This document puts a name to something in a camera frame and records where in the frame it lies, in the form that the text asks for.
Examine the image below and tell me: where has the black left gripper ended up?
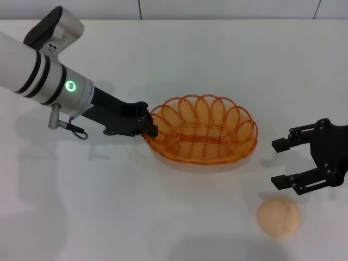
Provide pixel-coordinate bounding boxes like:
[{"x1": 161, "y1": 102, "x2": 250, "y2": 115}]
[{"x1": 81, "y1": 86, "x2": 159, "y2": 138}]

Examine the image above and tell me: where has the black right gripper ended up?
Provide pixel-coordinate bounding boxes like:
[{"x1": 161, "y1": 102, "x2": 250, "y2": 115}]
[{"x1": 271, "y1": 118, "x2": 348, "y2": 196}]

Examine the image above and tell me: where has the orange wire basket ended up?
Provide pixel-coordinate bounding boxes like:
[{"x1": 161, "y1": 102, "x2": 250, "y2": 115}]
[{"x1": 141, "y1": 94, "x2": 258, "y2": 166}]

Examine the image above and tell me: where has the round tan bread bun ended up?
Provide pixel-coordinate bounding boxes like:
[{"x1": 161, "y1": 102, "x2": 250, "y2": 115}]
[{"x1": 256, "y1": 196, "x2": 302, "y2": 240}]

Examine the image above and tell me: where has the left arm cable with connector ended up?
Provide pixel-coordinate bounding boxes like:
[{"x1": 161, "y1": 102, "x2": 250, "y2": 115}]
[{"x1": 48, "y1": 104, "x2": 89, "y2": 140}]

